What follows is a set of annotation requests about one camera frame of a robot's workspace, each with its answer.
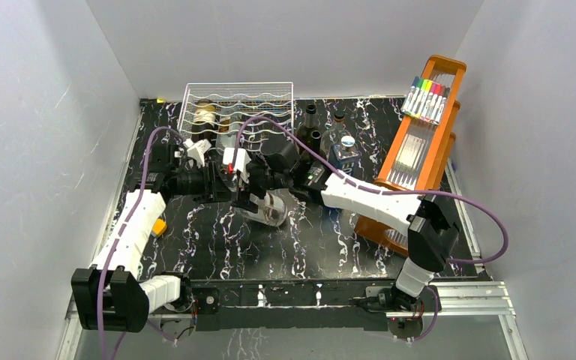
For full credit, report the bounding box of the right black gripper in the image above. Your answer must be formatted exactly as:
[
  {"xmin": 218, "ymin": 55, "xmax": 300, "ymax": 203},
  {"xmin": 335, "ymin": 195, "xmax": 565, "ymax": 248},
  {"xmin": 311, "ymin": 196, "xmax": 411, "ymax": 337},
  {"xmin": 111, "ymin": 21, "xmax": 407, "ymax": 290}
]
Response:
[{"xmin": 230, "ymin": 155, "xmax": 292, "ymax": 215}]

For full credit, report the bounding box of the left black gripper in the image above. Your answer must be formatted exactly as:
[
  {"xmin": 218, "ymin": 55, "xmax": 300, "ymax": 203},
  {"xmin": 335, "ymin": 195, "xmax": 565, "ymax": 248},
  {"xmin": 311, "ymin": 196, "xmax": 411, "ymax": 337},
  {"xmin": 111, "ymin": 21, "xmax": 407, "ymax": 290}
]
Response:
[{"xmin": 171, "ymin": 161, "xmax": 233, "ymax": 203}]

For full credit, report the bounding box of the clear round glass bottle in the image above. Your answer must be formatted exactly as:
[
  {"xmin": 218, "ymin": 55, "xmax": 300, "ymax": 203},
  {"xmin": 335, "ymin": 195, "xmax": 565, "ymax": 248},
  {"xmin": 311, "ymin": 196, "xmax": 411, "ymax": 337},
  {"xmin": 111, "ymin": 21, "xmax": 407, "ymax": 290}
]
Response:
[{"xmin": 235, "ymin": 192, "xmax": 287, "ymax": 227}]

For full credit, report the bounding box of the dark wine bottle gold cap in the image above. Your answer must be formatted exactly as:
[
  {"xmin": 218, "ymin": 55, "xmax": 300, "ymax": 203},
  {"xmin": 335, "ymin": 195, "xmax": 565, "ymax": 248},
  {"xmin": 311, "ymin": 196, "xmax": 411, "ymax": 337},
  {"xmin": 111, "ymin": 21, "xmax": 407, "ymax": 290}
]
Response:
[{"xmin": 297, "ymin": 129, "xmax": 325, "ymax": 166}]

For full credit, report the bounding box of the brown rack bottle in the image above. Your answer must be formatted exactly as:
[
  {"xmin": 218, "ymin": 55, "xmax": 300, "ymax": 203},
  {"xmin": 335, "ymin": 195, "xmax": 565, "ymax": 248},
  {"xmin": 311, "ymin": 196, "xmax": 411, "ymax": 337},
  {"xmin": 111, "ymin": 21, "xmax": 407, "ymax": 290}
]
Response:
[{"xmin": 295, "ymin": 104, "xmax": 321, "ymax": 138}]

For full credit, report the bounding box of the clear ribbed glass bottle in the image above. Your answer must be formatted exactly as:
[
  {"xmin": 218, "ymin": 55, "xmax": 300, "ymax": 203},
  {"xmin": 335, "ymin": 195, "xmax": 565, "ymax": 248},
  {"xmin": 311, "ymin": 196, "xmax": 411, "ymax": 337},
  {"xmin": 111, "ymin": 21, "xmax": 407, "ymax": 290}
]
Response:
[{"xmin": 321, "ymin": 110, "xmax": 349, "ymax": 157}]

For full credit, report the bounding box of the blue square glass bottle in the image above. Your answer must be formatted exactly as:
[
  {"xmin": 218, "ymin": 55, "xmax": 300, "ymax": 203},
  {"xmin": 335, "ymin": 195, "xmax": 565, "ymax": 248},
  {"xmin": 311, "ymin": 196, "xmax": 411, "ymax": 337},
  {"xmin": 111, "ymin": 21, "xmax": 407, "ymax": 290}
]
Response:
[{"xmin": 328, "ymin": 135, "xmax": 361, "ymax": 176}]

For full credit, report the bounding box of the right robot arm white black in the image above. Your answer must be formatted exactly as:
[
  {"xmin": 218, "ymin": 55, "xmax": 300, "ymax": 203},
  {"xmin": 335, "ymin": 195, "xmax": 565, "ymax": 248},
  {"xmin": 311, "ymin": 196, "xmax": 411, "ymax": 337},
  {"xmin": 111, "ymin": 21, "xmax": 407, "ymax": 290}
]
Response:
[{"xmin": 222, "ymin": 143, "xmax": 460, "ymax": 311}]

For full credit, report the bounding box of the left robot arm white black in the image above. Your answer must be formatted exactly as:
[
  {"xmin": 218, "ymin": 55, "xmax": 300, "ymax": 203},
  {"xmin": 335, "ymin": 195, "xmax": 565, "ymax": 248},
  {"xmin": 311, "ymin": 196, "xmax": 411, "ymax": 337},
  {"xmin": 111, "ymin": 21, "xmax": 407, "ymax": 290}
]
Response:
[{"xmin": 70, "ymin": 139, "xmax": 231, "ymax": 332}]

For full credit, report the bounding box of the yellow grey small block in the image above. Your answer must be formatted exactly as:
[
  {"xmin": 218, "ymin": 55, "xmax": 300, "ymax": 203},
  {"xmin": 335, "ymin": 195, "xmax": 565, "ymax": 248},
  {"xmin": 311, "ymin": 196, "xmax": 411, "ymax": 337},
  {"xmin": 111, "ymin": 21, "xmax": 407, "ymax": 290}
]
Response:
[{"xmin": 151, "ymin": 219, "xmax": 167, "ymax": 238}]

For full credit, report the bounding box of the pack of coloured markers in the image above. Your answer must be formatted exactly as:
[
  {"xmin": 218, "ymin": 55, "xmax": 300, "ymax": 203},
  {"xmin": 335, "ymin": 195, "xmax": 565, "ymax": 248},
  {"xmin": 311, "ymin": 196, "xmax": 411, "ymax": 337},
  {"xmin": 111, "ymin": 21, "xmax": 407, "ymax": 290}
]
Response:
[{"xmin": 400, "ymin": 76, "xmax": 451, "ymax": 125}]

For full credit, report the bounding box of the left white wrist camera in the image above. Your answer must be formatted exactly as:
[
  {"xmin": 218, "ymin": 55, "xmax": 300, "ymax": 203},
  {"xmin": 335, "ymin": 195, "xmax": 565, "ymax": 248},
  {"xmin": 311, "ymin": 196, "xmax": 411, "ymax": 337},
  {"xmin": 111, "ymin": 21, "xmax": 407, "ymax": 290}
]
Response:
[{"xmin": 183, "ymin": 139, "xmax": 212, "ymax": 168}]

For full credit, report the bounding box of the white wire wine rack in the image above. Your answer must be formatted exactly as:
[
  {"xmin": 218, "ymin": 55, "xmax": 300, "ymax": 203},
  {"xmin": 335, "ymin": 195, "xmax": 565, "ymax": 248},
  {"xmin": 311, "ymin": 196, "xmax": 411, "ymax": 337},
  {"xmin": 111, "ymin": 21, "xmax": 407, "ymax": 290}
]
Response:
[{"xmin": 176, "ymin": 82, "xmax": 296, "ymax": 152}]

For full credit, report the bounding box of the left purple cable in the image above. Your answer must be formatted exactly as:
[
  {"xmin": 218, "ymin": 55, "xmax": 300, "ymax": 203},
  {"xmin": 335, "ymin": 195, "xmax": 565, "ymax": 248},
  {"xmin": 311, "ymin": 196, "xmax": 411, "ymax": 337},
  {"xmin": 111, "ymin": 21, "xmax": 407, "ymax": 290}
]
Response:
[{"xmin": 94, "ymin": 126, "xmax": 187, "ymax": 360}]

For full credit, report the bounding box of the purple cable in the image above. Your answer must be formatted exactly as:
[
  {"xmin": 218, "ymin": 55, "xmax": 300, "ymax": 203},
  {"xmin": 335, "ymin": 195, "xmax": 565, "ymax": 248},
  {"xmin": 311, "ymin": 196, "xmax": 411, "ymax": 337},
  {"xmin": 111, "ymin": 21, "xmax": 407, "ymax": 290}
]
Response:
[
  {"xmin": 232, "ymin": 115, "xmax": 510, "ymax": 343},
  {"xmin": 94, "ymin": 126, "xmax": 187, "ymax": 360}
]

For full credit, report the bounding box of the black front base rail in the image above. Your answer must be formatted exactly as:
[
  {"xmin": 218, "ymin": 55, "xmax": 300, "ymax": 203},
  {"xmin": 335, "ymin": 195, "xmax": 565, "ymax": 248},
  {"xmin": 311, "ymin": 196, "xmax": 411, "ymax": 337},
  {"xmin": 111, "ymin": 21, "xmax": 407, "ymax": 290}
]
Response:
[{"xmin": 148, "ymin": 277, "xmax": 443, "ymax": 333}]

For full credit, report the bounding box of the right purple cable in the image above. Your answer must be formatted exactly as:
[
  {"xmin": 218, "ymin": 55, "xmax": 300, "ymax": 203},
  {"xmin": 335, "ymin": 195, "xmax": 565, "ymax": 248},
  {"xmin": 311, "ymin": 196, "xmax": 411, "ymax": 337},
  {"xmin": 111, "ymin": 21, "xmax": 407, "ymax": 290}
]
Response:
[{"xmin": 232, "ymin": 115, "xmax": 510, "ymax": 343}]

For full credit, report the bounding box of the aluminium frame rail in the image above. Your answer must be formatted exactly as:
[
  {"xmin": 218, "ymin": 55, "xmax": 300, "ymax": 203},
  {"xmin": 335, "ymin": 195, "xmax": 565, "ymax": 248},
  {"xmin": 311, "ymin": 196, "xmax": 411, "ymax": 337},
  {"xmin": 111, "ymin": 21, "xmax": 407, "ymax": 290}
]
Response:
[{"xmin": 56, "ymin": 114, "xmax": 530, "ymax": 360}]

